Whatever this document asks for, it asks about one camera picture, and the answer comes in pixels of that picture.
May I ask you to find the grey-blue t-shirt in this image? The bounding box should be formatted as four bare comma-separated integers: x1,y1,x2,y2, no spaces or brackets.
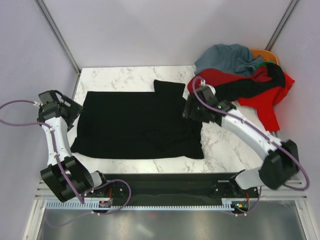
194,44,264,77

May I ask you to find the green garment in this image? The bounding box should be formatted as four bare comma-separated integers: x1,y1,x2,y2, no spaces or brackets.
256,60,275,69

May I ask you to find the black t-shirt in pile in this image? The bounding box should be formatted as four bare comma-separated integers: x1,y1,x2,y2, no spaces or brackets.
215,63,286,102

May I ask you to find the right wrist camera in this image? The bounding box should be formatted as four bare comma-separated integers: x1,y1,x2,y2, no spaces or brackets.
199,79,216,96

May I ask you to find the aluminium corner post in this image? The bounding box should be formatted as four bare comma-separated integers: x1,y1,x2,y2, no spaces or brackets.
34,0,81,76
264,0,300,51

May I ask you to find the right aluminium corner post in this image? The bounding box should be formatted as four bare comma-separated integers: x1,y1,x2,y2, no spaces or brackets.
264,0,300,51

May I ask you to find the red t-shirt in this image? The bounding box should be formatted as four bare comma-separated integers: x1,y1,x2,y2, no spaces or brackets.
193,68,295,132

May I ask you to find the white cable duct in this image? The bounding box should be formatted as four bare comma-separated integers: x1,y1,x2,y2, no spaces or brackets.
45,199,249,211

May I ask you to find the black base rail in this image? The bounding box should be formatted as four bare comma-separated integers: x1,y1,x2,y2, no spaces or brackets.
87,173,259,206

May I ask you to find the purple cable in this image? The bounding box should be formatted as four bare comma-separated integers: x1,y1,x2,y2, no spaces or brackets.
191,76,311,217
0,99,132,228

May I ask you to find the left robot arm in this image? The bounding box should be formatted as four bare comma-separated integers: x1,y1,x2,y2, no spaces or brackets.
37,90,110,204

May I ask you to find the orange basket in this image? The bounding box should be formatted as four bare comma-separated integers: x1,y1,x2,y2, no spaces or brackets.
250,48,280,65

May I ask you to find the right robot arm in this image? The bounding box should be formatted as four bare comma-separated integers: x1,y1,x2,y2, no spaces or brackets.
182,85,299,197

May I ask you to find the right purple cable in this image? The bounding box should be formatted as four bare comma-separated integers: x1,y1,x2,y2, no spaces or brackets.
191,76,311,217

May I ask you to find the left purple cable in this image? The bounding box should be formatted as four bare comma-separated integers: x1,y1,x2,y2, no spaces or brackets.
0,99,132,228

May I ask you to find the black t-shirt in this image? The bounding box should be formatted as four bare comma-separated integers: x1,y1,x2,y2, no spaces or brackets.
215,63,286,102
70,80,204,160

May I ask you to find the aluminium extrusion frame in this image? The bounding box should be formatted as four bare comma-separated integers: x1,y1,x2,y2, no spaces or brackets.
23,173,320,240

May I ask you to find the left aluminium corner post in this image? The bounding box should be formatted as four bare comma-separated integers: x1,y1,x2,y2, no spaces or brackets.
34,0,81,76

